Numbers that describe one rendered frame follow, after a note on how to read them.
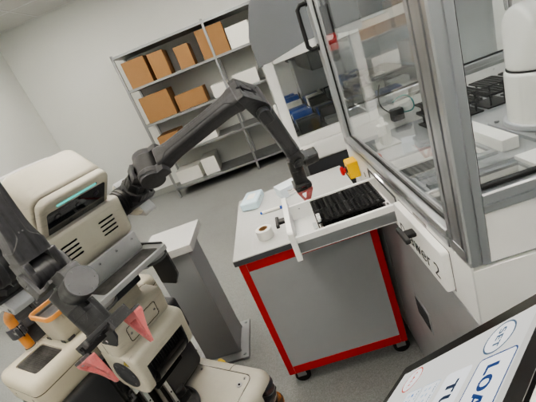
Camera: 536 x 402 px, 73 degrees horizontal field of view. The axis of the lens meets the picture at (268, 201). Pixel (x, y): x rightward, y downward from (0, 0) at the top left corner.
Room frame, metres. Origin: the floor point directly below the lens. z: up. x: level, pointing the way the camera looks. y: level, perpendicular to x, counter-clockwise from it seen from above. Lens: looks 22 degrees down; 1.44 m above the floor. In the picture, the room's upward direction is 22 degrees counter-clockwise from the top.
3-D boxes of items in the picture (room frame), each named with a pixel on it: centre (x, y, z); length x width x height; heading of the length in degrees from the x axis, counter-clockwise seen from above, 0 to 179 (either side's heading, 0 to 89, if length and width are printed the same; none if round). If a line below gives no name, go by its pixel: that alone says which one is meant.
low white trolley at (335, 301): (1.52, -0.10, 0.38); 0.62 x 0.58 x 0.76; 174
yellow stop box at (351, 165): (1.41, -0.38, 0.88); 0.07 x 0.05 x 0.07; 174
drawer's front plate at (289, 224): (1.12, -0.04, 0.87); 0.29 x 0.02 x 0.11; 174
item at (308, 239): (1.09, -0.25, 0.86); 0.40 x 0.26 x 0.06; 84
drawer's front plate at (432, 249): (0.77, -0.32, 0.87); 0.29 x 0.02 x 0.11; 174
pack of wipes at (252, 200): (1.74, 0.07, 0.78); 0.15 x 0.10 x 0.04; 160
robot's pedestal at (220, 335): (1.72, 0.54, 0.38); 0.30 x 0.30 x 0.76; 84
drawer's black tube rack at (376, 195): (1.09, -0.24, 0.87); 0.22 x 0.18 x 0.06; 84
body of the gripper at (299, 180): (1.40, -0.16, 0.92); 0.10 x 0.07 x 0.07; 2
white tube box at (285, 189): (1.70, -0.12, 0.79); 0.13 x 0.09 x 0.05; 104
